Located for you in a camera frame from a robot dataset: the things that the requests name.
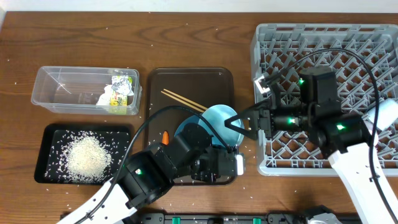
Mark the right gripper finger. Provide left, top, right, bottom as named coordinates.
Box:
left=224, top=119, right=258, bottom=140
left=225, top=100, right=271, bottom=123

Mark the light blue bowl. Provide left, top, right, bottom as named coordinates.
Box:
left=198, top=105, right=244, bottom=146

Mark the yellow snack wrapper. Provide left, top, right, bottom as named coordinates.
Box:
left=109, top=75, right=134, bottom=115

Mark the white pink cup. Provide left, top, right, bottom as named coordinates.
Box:
left=365, top=98, right=397, bottom=131

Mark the white tissue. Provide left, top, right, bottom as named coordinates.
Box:
left=96, top=85, right=113, bottom=106

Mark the white rice pile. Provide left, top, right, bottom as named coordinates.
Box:
left=45, top=129, right=130, bottom=184

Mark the blue plate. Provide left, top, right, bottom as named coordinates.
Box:
left=174, top=116, right=208, bottom=144

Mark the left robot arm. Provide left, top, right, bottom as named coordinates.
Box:
left=59, top=123, right=244, bottom=224

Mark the grey dishwasher rack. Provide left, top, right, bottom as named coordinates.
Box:
left=251, top=24, right=397, bottom=177

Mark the brown serving tray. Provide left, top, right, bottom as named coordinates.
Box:
left=142, top=67, right=239, bottom=187

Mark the orange carrot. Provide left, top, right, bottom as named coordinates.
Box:
left=162, top=131, right=169, bottom=145

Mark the upper wooden chopstick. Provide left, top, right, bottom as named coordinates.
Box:
left=162, top=88, right=208, bottom=111

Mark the clear plastic bin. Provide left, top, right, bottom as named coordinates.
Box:
left=31, top=66, right=142, bottom=115

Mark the black tray bin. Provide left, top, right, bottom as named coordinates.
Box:
left=34, top=123, right=132, bottom=185

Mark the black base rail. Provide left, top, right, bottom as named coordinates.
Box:
left=59, top=205, right=372, bottom=224

